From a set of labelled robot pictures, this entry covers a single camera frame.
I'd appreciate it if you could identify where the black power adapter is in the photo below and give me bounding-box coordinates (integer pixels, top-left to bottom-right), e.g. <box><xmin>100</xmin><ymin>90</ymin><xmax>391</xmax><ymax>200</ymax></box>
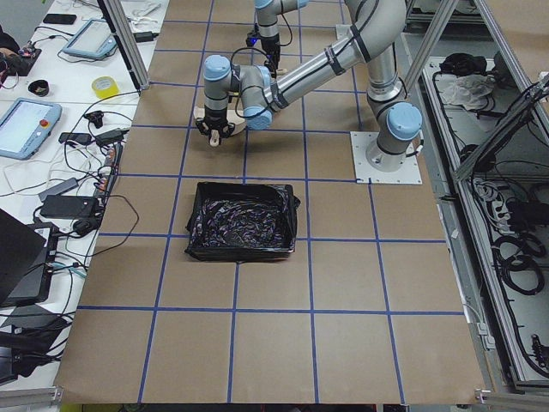
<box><xmin>40</xmin><ymin>195</ymin><xmax>99</xmax><ymax>219</ymax></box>

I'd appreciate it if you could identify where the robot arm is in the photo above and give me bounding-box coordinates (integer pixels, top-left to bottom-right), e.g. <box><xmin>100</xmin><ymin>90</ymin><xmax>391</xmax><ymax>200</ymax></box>
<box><xmin>195</xmin><ymin>1</ymin><xmax>422</xmax><ymax>156</ymax></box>
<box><xmin>245</xmin><ymin>0</ymin><xmax>309</xmax><ymax>71</ymax></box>

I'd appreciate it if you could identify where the far blue teach pendant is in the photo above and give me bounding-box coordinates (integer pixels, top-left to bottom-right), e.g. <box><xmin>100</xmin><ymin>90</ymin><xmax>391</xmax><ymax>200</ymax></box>
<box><xmin>62</xmin><ymin>19</ymin><xmax>117</xmax><ymax>59</ymax></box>

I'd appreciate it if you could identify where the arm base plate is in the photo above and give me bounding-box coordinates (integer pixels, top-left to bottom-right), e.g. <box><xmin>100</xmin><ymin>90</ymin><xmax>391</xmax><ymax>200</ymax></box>
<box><xmin>350</xmin><ymin>131</ymin><xmax>422</xmax><ymax>185</ymax></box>

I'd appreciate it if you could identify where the blue teach pendant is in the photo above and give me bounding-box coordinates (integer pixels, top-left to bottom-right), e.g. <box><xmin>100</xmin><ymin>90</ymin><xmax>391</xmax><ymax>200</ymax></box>
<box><xmin>1</xmin><ymin>98</ymin><xmax>63</xmax><ymax>160</ymax></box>
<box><xmin>62</xmin><ymin>19</ymin><xmax>117</xmax><ymax>59</ymax></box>

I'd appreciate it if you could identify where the bin with black bag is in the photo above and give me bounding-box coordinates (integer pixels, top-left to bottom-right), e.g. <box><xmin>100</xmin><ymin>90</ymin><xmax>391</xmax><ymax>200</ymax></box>
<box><xmin>185</xmin><ymin>182</ymin><xmax>300</xmax><ymax>263</ymax></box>

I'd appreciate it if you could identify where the beige plastic dustpan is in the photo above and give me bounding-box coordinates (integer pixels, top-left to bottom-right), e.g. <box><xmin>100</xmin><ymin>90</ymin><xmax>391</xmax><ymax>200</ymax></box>
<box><xmin>193</xmin><ymin>92</ymin><xmax>245</xmax><ymax>147</ymax></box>

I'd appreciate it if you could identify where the near blue teach pendant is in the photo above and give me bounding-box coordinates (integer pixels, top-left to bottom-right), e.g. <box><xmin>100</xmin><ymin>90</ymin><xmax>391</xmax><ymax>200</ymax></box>
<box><xmin>1</xmin><ymin>98</ymin><xmax>63</xmax><ymax>160</ymax></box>

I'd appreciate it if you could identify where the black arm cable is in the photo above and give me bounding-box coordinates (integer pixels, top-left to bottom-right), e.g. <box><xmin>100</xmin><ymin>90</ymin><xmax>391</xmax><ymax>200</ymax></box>
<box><xmin>230</xmin><ymin>46</ymin><xmax>280</xmax><ymax>119</ymax></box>

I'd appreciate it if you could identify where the aluminium frame post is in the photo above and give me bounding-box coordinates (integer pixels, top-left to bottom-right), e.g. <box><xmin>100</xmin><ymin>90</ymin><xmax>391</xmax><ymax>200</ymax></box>
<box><xmin>98</xmin><ymin>0</ymin><xmax>150</xmax><ymax>94</ymax></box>

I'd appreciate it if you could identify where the black laptop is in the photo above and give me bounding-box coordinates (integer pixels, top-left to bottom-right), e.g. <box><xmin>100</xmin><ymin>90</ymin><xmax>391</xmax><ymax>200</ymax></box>
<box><xmin>1</xmin><ymin>210</ymin><xmax>59</xmax><ymax>307</ymax></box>

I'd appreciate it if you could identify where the yellow tape roll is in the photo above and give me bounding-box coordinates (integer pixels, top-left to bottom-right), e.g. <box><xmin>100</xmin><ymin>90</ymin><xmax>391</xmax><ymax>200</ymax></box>
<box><xmin>92</xmin><ymin>76</ymin><xmax>119</xmax><ymax>100</ymax></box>

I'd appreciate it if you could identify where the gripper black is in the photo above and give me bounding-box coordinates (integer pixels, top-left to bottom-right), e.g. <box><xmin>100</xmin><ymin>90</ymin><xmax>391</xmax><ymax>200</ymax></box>
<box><xmin>245</xmin><ymin>29</ymin><xmax>280</xmax><ymax>63</ymax></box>
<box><xmin>195</xmin><ymin>109</ymin><xmax>235</xmax><ymax>140</ymax></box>

